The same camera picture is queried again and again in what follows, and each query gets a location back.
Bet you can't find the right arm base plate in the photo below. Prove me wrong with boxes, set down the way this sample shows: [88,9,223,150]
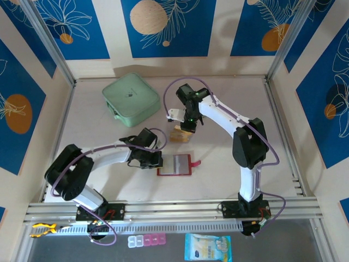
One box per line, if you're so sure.
[221,200,270,219]

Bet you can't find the slotted grey cable duct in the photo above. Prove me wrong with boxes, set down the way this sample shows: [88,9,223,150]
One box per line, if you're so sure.
[28,221,243,237]

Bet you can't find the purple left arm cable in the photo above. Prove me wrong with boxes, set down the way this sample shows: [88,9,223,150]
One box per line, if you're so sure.
[51,128,167,245]

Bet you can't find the yellow black pliers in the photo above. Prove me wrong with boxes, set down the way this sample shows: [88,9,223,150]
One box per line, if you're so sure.
[30,222,72,239]

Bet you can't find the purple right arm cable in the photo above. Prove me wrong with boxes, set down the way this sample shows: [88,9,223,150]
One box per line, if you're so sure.
[163,77,287,239]

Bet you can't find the white pink pill organizer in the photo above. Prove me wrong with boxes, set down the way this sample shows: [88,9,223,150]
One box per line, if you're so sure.
[127,234,167,248]

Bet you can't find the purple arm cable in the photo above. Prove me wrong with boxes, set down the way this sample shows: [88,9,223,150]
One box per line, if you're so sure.
[51,128,167,245]
[163,77,287,239]

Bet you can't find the aluminium frame post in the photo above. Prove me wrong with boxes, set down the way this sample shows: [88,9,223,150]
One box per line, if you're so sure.
[19,0,77,87]
[264,0,315,84]

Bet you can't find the blue snack bag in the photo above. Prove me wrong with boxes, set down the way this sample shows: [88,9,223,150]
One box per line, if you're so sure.
[184,233,232,261]

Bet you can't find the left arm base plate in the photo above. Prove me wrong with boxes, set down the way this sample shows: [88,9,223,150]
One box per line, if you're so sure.
[75,203,126,222]

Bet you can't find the mint green zip pouch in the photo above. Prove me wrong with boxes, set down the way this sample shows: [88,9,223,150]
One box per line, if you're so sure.
[102,72,161,128]

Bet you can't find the aluminium mounting rail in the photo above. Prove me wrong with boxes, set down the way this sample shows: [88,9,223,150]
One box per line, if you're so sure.
[23,198,324,223]

